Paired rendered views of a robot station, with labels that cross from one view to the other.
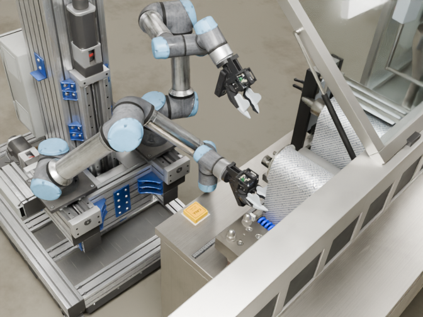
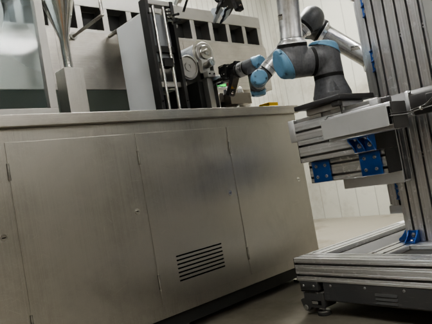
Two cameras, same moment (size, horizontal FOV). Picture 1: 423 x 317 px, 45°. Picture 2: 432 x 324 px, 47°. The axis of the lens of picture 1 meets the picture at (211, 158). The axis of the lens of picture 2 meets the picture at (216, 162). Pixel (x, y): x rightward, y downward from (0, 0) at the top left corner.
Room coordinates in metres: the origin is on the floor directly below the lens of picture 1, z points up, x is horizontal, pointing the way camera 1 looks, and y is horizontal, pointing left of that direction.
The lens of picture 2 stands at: (3.82, -0.02, 0.58)
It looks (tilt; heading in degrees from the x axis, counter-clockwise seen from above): 2 degrees up; 186
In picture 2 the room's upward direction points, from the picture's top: 10 degrees counter-clockwise
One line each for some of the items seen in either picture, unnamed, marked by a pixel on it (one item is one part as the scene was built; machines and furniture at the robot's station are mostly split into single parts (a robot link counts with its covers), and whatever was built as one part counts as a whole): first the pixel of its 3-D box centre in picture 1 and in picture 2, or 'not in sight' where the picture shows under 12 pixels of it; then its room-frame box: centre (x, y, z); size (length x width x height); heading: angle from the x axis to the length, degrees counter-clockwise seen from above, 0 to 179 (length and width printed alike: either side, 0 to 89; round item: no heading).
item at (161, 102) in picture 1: (153, 108); (323, 58); (1.85, 0.28, 0.98); 0.13 x 0.12 x 0.14; 110
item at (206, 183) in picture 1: (208, 174); (257, 84); (1.43, 0.01, 1.01); 0.11 x 0.08 x 0.11; 4
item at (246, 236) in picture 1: (272, 263); (216, 106); (1.03, -0.24, 1.00); 0.40 x 0.16 x 0.06; 48
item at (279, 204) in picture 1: (291, 218); (201, 85); (1.15, -0.29, 1.11); 0.23 x 0.01 x 0.18; 48
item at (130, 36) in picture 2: not in sight; (136, 75); (1.42, -0.57, 1.17); 0.34 x 0.05 x 0.54; 48
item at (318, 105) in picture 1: (322, 109); not in sight; (1.48, -0.38, 1.33); 0.06 x 0.06 x 0.06; 48
